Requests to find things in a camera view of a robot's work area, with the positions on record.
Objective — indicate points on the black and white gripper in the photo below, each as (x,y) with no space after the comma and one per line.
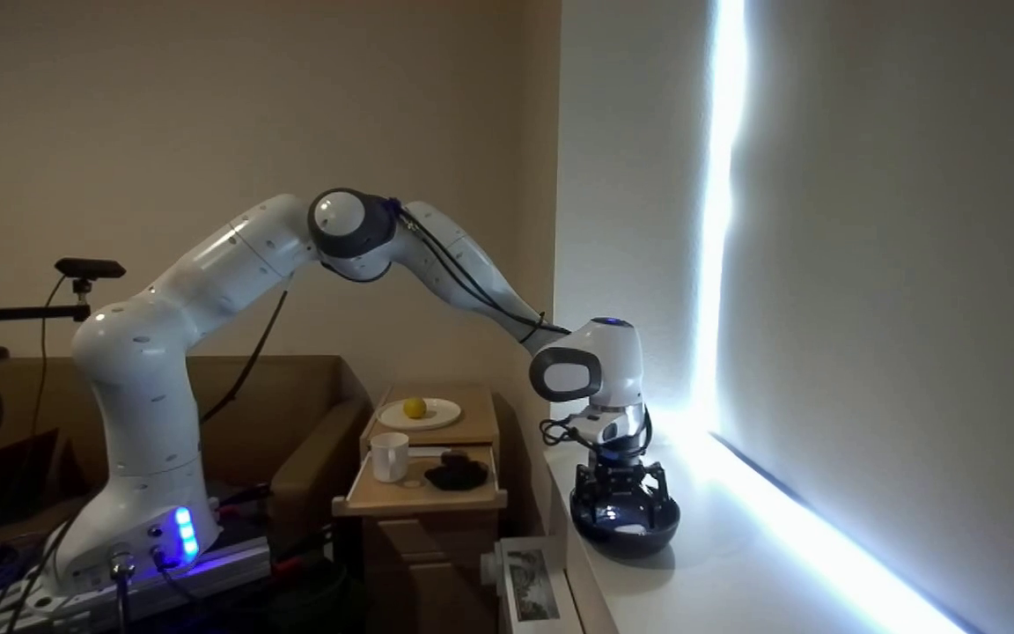
(618,434)

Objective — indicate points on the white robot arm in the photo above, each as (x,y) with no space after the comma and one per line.
(136,359)

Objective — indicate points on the dark blue bowl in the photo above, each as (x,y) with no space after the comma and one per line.
(625,511)

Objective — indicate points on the white round plate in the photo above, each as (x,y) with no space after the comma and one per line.
(442,414)

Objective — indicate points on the wooden pull-out tray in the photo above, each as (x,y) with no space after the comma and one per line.
(416,495)

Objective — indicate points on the wooden side table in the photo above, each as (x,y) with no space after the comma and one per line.
(426,532)

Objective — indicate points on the yellow lemon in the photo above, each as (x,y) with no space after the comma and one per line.
(412,407)

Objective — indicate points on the white ceramic mug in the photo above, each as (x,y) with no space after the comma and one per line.
(388,456)

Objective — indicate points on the brown leather armchair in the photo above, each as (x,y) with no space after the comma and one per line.
(281,427)

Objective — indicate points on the black camera on stand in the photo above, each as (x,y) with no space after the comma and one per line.
(82,272)

